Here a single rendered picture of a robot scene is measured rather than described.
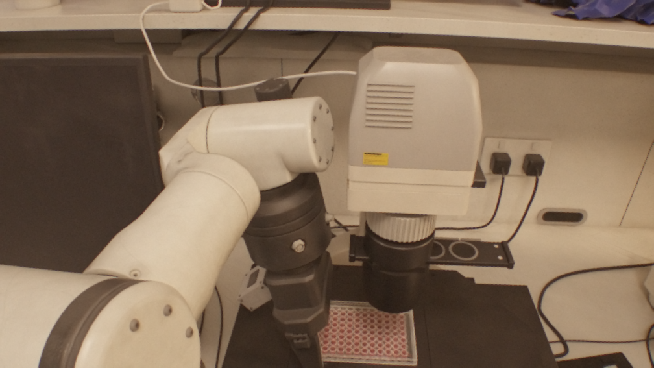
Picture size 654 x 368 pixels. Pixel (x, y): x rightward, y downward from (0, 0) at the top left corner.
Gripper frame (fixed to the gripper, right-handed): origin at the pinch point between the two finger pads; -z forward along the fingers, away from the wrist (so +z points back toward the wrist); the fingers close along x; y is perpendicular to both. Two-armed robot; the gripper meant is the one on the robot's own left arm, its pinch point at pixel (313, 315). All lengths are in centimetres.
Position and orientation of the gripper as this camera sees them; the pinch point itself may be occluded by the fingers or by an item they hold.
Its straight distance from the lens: 56.3
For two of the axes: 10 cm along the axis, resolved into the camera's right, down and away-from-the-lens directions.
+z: -2.0, -8.4, -5.0
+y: -9.8, 1.3, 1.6
